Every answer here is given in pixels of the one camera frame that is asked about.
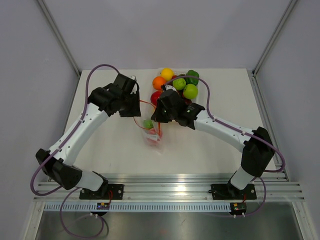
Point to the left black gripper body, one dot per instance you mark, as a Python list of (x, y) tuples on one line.
[(130, 107)]

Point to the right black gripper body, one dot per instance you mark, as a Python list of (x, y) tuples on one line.
[(164, 115)]

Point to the clear zip top bag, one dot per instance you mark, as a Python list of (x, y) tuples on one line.
[(147, 109)]

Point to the red apple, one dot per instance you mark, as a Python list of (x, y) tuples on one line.
[(154, 97), (154, 137)]

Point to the green cucumber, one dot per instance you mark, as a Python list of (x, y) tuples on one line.
[(148, 124)]

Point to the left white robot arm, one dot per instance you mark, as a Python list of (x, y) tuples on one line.
[(58, 161)]

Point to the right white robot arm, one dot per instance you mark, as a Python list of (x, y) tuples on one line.
[(255, 145)]

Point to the green lime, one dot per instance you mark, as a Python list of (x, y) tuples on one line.
[(179, 84)]

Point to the green apple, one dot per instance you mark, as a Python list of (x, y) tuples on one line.
[(190, 91)]

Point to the orange fruit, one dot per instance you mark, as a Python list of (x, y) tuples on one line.
[(158, 82)]

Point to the yellow lemon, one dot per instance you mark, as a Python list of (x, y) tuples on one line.
[(167, 73)]

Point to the white plastic basket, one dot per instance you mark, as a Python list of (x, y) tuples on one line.
[(178, 73)]

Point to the green bell pepper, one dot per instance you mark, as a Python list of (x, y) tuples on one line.
[(192, 77)]

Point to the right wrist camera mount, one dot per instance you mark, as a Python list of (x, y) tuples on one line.
[(168, 87)]

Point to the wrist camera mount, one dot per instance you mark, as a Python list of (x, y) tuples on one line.
[(131, 78), (168, 87)]

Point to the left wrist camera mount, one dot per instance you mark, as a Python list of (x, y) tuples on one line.
[(131, 78)]

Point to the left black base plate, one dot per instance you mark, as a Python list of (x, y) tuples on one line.
[(111, 192)]

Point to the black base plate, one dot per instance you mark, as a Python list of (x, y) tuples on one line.
[(226, 191), (111, 192)]

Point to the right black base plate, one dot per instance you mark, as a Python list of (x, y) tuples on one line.
[(226, 191)]

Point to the white slotted cable duct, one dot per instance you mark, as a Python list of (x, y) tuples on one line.
[(148, 207)]

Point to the aluminium mounting rail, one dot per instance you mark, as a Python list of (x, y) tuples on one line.
[(195, 187)]

